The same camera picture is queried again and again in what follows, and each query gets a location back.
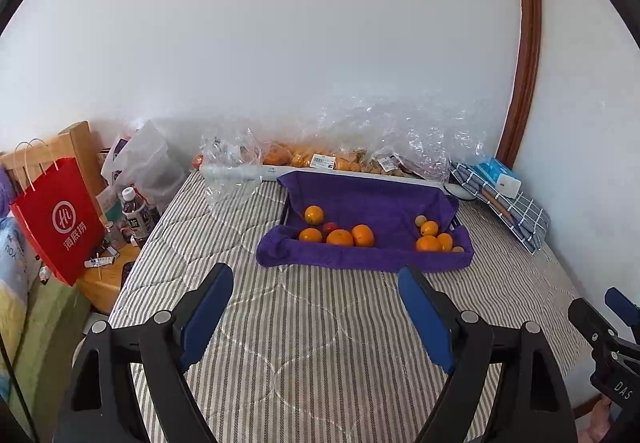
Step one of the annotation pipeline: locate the grey checked folded cloth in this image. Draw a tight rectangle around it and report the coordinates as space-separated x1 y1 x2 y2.
449 162 551 255

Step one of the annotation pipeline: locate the white plastic bag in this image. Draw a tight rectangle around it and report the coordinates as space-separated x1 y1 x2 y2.
100 120 187 214

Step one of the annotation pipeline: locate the brown wooden door frame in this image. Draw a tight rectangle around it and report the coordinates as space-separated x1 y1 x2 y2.
495 0 543 166

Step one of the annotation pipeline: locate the purple towel-lined tray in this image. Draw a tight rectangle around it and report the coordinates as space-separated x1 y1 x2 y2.
256 170 474 272

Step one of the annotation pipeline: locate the striped mattress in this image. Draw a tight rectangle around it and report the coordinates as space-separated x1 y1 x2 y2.
107 168 601 443

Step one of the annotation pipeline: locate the person's right hand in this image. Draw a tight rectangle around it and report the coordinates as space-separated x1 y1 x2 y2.
585 398 613 442

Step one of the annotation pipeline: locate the dark drink bottle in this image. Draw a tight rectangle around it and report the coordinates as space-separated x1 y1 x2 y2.
121 187 153 249

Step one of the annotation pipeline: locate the printed blanket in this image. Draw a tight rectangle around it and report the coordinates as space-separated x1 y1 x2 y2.
0 217 42 399

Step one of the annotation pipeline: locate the green cloth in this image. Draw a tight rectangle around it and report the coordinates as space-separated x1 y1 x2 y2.
12 273 93 429

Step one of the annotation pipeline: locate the wooden nightstand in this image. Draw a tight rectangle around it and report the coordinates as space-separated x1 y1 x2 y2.
77 240 143 315

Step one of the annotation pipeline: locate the long white box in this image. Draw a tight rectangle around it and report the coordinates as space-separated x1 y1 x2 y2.
200 164 451 186

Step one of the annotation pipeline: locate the wooden stick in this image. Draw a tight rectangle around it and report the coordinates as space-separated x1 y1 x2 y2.
480 188 513 221

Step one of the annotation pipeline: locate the clear bag of brown fruit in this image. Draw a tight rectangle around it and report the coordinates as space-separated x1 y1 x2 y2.
320 95 488 180

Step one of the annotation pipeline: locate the blue white tissue pack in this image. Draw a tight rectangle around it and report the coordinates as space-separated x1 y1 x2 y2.
475 159 521 198

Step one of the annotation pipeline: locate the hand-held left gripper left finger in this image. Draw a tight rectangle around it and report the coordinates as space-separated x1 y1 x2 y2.
52 263 235 443

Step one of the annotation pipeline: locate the red paper bag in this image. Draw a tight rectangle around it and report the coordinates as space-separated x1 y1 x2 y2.
10 139 107 287

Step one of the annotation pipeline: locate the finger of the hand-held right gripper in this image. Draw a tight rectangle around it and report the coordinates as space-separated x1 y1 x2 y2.
568 297 621 366
604 287 640 341

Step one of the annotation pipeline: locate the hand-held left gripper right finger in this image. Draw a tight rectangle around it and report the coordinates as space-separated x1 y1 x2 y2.
397 264 571 443

